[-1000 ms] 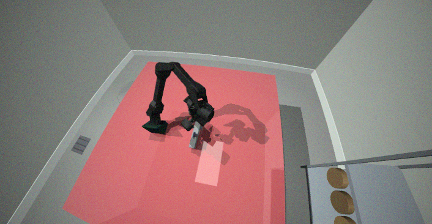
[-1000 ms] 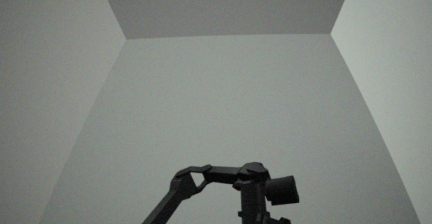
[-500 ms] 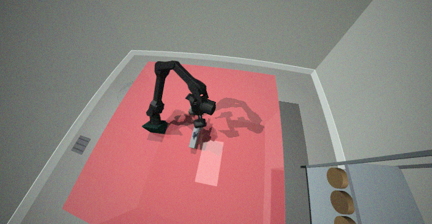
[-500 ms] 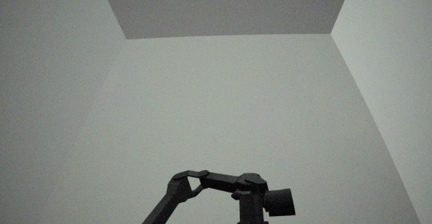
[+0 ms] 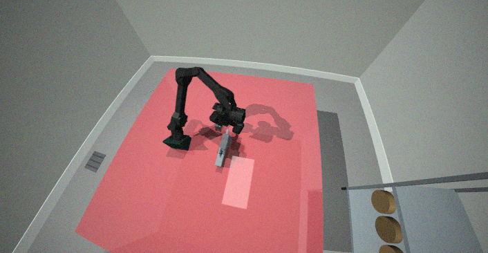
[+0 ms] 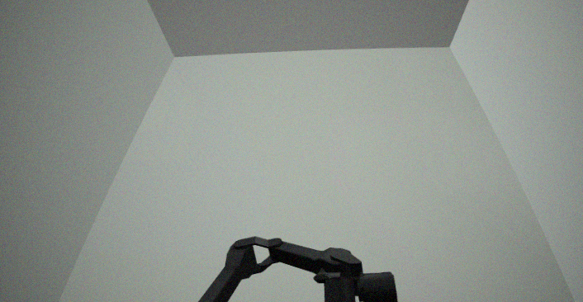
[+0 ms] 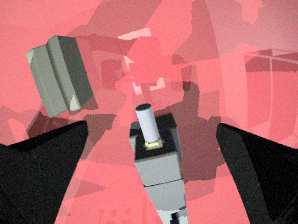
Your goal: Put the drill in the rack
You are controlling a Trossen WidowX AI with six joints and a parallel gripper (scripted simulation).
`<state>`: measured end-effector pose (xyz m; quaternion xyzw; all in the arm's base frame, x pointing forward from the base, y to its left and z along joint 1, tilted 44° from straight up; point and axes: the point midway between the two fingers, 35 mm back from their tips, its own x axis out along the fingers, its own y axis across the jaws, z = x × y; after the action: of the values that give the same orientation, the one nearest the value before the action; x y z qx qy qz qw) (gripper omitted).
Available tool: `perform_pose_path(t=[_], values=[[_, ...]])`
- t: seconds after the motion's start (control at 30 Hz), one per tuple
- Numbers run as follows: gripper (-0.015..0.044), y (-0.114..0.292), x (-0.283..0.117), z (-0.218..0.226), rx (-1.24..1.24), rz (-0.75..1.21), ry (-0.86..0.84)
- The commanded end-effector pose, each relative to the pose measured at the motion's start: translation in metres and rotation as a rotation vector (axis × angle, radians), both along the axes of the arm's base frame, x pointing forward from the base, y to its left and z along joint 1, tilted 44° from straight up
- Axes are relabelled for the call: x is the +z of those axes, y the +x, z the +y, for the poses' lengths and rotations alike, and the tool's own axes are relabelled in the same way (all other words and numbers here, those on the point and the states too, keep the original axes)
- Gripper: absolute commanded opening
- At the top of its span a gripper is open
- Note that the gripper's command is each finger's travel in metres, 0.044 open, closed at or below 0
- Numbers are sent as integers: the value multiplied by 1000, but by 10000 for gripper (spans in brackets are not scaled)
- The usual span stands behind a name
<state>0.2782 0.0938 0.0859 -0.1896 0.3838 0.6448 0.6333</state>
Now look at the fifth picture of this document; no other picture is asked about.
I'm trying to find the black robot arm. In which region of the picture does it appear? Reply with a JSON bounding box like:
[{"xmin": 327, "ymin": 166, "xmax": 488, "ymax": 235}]
[{"xmin": 167, "ymin": 67, "xmax": 245, "ymax": 141}]

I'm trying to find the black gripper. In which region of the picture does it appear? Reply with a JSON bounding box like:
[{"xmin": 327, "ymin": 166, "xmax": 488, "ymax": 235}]
[{"xmin": 209, "ymin": 111, "xmax": 244, "ymax": 134}]

